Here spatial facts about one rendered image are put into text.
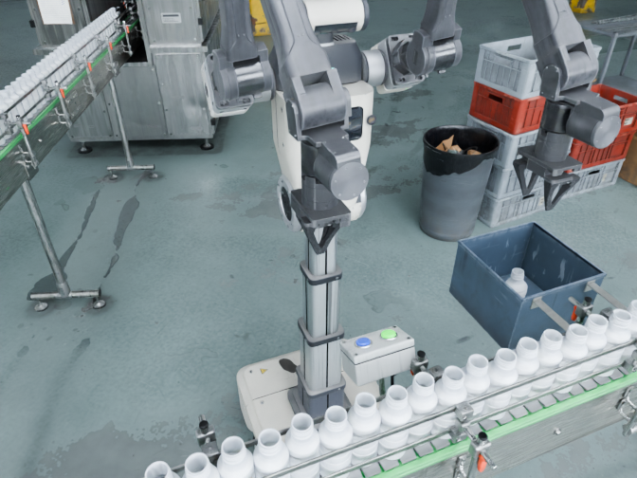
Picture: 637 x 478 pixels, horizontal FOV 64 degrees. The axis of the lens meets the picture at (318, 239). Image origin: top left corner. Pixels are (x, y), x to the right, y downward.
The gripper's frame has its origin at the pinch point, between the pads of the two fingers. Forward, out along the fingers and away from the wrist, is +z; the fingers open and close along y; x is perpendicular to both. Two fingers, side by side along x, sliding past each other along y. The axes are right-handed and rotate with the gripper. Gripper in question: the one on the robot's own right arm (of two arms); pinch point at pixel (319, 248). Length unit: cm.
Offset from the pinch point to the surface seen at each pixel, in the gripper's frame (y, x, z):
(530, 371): 17, 38, 28
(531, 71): -157, 191, 32
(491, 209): -162, 189, 123
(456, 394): 16.5, 20.5, 27.4
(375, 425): 16.2, 4.1, 28.4
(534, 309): -15, 73, 51
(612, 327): 15, 61, 27
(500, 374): 15.8, 31.1, 27.3
